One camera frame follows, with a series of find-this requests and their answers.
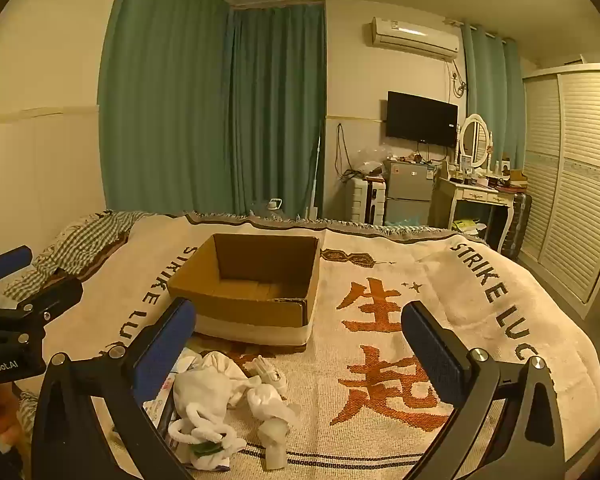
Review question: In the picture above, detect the white corded plush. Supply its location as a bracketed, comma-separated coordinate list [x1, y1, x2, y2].
[167, 405, 248, 466]

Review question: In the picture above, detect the clear plastic bag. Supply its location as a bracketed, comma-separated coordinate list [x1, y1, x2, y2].
[352, 149, 388, 177]

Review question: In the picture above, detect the printed blanket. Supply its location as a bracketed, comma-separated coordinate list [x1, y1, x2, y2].
[30, 210, 600, 480]

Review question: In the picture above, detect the cardboard box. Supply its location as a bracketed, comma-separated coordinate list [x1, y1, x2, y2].
[167, 233, 322, 347]

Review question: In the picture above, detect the white suitcase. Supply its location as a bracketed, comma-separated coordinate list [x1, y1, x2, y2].
[347, 175, 387, 225]

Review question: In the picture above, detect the small grey fridge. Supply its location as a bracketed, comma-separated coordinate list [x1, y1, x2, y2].
[384, 159, 437, 227]

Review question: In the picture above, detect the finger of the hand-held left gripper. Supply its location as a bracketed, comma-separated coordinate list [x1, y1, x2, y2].
[0, 245, 33, 286]
[5, 276, 84, 331]

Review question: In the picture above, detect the white dressing table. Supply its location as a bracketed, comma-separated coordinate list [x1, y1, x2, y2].
[432, 176, 523, 256]

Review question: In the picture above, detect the white mop pole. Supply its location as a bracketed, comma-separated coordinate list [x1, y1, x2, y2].
[305, 119, 323, 221]

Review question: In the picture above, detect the white louvred wardrobe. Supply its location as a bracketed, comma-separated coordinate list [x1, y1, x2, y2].
[517, 62, 600, 321]

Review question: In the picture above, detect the oval white mirror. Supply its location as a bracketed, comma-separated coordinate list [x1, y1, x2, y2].
[458, 113, 494, 171]

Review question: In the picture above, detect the hanging black cable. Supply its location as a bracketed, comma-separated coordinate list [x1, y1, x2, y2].
[334, 122, 353, 178]

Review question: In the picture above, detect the black wall television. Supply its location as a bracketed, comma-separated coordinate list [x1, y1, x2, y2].
[385, 91, 459, 149]

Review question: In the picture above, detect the white cloth bundle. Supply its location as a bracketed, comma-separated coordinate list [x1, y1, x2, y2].
[247, 385, 301, 433]

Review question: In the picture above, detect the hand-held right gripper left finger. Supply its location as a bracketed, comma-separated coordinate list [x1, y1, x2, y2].
[30, 297, 197, 480]

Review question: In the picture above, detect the clear plastic bottle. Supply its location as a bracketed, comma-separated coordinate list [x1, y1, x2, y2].
[260, 420, 293, 471]

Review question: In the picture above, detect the green corner curtain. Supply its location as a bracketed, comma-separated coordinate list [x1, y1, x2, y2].
[227, 2, 327, 220]

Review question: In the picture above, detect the wide green curtain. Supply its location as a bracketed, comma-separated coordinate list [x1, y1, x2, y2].
[97, 0, 231, 216]

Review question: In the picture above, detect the small white toy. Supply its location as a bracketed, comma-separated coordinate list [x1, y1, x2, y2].
[250, 355, 288, 393]

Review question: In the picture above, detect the white air conditioner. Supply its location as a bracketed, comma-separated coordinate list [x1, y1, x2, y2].
[371, 16, 461, 58]

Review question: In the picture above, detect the yellow bag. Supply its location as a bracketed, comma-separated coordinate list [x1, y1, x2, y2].
[452, 218, 486, 236]

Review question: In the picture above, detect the white sock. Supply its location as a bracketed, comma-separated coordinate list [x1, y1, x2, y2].
[174, 351, 263, 411]

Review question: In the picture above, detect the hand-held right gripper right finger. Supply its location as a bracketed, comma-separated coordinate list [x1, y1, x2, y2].
[401, 301, 566, 480]

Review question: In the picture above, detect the checked cloth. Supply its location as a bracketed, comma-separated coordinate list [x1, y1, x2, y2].
[5, 210, 148, 301]

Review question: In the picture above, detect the dark suitcase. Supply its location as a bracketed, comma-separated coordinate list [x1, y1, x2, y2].
[502, 191, 533, 261]

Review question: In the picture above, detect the air conditioner cable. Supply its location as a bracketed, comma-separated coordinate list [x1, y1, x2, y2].
[450, 57, 468, 98]

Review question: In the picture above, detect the green window curtain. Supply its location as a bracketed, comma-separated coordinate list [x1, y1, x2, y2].
[460, 22, 526, 171]

